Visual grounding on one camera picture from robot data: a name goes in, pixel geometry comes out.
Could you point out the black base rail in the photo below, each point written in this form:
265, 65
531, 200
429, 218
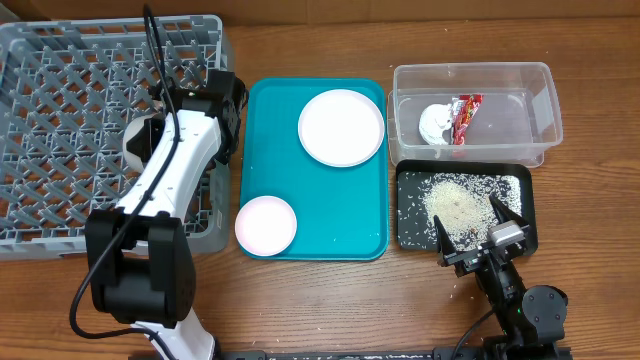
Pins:
469, 353

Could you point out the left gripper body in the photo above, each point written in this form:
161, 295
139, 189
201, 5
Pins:
157, 128

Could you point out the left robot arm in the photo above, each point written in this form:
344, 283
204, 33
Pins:
141, 269

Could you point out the clear plastic waste bin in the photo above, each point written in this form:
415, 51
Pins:
517, 121

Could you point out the black waste tray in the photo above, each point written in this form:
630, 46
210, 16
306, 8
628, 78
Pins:
475, 168

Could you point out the white round plate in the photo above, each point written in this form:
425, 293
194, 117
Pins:
341, 128

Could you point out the grey-green bowl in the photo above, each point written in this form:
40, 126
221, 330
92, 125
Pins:
137, 142

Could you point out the red snack wrapper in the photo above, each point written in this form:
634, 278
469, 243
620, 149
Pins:
464, 108

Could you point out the grey plastic dish rack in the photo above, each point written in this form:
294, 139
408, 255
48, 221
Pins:
68, 90

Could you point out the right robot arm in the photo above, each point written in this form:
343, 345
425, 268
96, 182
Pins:
532, 319

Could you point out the teal serving tray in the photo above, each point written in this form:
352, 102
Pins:
343, 214

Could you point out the white rice grains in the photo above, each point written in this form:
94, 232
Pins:
460, 201

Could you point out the white napkin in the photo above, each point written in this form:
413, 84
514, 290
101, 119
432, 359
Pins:
435, 120

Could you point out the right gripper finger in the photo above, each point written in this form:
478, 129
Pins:
445, 248
504, 214

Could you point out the pink saucer plate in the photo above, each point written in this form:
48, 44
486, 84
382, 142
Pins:
265, 226

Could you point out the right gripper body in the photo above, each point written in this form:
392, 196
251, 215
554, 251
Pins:
476, 252

